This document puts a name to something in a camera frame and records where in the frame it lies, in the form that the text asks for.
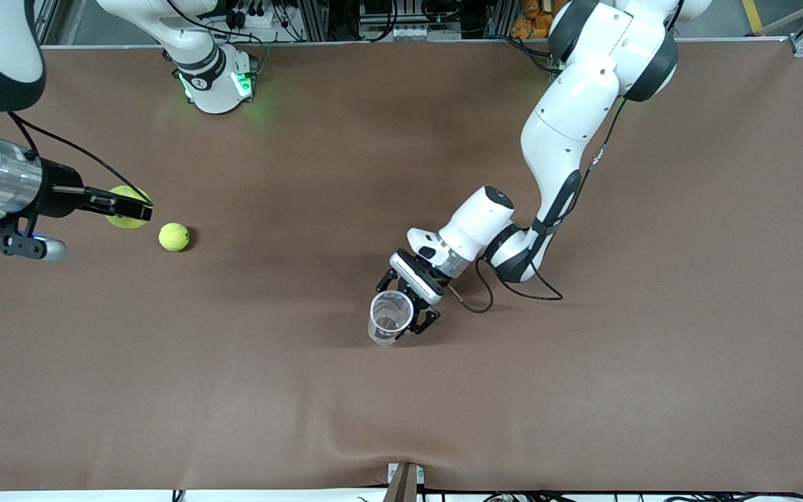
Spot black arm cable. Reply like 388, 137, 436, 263
452, 98, 629, 314
8, 112, 153, 206

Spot orange snack bags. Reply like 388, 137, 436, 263
511, 0, 564, 40

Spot brown grey stand post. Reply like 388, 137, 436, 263
383, 462, 418, 502

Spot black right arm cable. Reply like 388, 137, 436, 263
8, 112, 153, 206

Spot white mounting bracket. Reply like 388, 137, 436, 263
388, 462, 425, 487

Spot aluminium profile post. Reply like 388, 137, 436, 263
302, 0, 332, 41
485, 0, 516, 40

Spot yellow-green tennis ball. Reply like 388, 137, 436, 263
158, 222, 191, 252

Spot brown table mat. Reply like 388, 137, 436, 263
0, 40, 803, 492

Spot aluminium frame strut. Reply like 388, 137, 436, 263
33, 0, 89, 47

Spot long white power strip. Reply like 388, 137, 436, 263
358, 23, 464, 43

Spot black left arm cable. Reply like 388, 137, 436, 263
452, 98, 629, 314

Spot clear Wilson tennis ball can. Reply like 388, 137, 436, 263
368, 290, 415, 347

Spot white power strip, black plugs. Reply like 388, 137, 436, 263
224, 3, 284, 30

